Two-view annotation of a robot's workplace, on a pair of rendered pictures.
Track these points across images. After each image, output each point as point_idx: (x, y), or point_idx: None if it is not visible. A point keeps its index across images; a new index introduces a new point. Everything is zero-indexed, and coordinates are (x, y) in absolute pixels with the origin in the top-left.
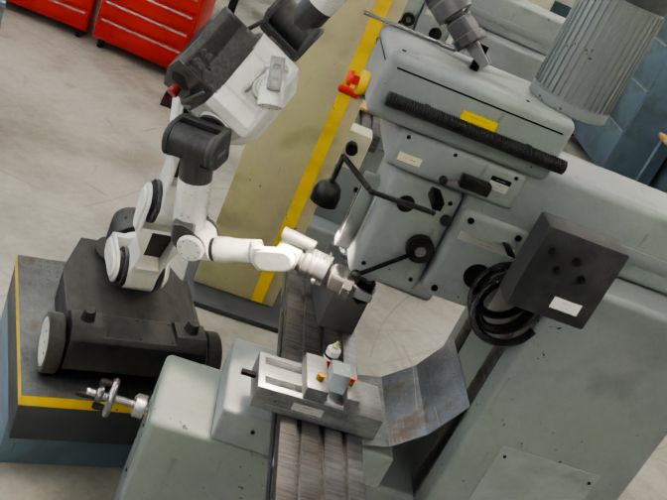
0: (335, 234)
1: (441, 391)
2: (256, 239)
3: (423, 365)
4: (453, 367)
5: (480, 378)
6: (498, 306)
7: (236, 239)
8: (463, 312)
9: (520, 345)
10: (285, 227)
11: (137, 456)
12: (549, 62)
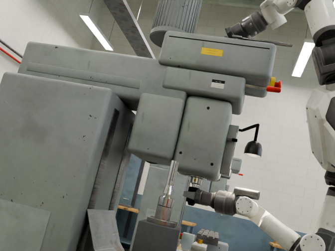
0: (230, 172)
1: (107, 228)
2: (271, 215)
3: (95, 240)
4: (99, 215)
5: (115, 194)
6: (113, 157)
7: (284, 225)
8: (86, 189)
9: (129, 159)
10: (259, 191)
11: None
12: (195, 30)
